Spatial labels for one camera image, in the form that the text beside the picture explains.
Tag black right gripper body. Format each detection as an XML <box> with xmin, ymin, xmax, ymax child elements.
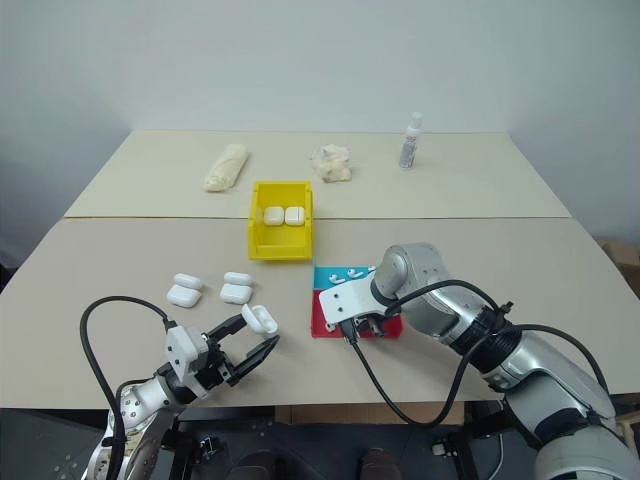
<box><xmin>356</xmin><ymin>313</ymin><xmax>390</xmax><ymax>343</ymax></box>

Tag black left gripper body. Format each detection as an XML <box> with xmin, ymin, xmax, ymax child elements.
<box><xmin>192</xmin><ymin>333</ymin><xmax>241</xmax><ymax>392</ymax></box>

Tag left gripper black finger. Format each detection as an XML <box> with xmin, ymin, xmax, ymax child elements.
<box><xmin>205</xmin><ymin>313</ymin><xmax>249</xmax><ymax>349</ymax></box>
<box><xmin>227</xmin><ymin>335</ymin><xmax>282</xmax><ymax>388</ymax></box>

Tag yellow plastic bin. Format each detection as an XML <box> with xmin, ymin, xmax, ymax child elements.
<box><xmin>246</xmin><ymin>180</ymin><xmax>317</xmax><ymax>263</ymax></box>

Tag blue and red tray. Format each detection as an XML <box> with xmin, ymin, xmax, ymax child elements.
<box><xmin>309</xmin><ymin>260</ymin><xmax>404</xmax><ymax>341</ymax></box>

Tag crumpled clear plastic bag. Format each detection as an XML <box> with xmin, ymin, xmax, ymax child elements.
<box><xmin>309</xmin><ymin>143</ymin><xmax>354</xmax><ymax>184</ymax></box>

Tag white spray bottle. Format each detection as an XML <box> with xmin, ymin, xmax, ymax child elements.
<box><xmin>397</xmin><ymin>111</ymin><xmax>425</xmax><ymax>171</ymax></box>

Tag brown cardboard box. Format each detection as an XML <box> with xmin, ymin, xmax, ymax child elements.
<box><xmin>597</xmin><ymin>238</ymin><xmax>640</xmax><ymax>301</ymax></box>

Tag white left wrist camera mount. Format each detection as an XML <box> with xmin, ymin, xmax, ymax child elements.
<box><xmin>164</xmin><ymin>325</ymin><xmax>209</xmax><ymax>384</ymax></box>

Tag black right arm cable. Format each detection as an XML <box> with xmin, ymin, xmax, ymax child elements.
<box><xmin>342</xmin><ymin>278</ymin><xmax>616</xmax><ymax>427</ymax></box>

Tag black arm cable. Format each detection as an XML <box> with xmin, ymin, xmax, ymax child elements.
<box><xmin>79</xmin><ymin>295</ymin><xmax>177</xmax><ymax>454</ymax></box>
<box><xmin>342</xmin><ymin>278</ymin><xmax>616</xmax><ymax>427</ymax></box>

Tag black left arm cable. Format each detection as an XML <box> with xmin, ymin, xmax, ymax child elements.
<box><xmin>79</xmin><ymin>295</ymin><xmax>177</xmax><ymax>454</ymax></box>

